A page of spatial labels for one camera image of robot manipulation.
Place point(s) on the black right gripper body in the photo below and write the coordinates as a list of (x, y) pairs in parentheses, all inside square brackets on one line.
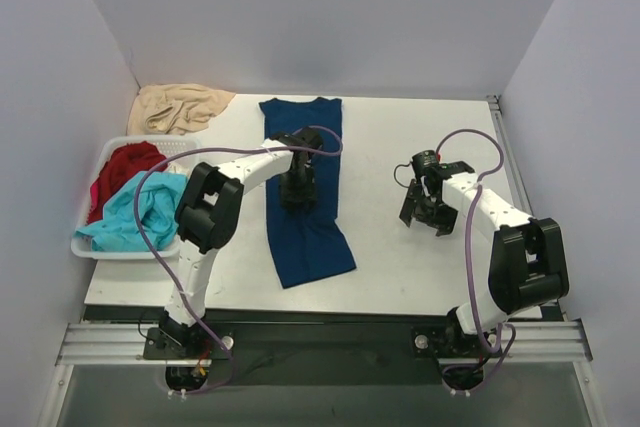
[(428, 209)]

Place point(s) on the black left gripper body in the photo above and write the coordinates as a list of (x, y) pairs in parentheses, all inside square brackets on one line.
[(297, 192)]

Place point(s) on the navy blue mickey t-shirt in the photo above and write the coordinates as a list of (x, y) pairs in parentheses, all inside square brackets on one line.
[(307, 246)]

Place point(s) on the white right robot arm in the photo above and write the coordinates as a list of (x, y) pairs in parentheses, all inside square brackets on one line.
[(527, 264)]

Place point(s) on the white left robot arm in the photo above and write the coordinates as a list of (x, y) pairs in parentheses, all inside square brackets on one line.
[(208, 217)]

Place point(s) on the white plastic laundry basket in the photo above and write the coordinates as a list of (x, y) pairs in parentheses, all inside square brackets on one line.
[(168, 145)]

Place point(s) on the beige t-shirt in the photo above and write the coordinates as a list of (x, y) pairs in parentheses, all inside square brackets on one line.
[(176, 109)]

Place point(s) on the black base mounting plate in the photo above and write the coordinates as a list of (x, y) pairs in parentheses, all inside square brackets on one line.
[(381, 368)]

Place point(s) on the red t-shirt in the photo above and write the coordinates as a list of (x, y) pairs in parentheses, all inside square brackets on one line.
[(124, 163)]

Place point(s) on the turquoise t-shirt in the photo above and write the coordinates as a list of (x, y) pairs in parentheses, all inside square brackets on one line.
[(139, 216)]

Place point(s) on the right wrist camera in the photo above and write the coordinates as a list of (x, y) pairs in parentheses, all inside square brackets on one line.
[(427, 164)]

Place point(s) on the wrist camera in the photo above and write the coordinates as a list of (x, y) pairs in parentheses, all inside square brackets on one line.
[(427, 164), (307, 137)]

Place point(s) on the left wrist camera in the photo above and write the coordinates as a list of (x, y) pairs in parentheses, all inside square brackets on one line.
[(307, 137)]

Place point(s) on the right side aluminium rail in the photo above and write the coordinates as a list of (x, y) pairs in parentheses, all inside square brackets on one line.
[(534, 178)]

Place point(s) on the aluminium frame rail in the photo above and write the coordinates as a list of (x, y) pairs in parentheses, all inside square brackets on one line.
[(127, 344)]

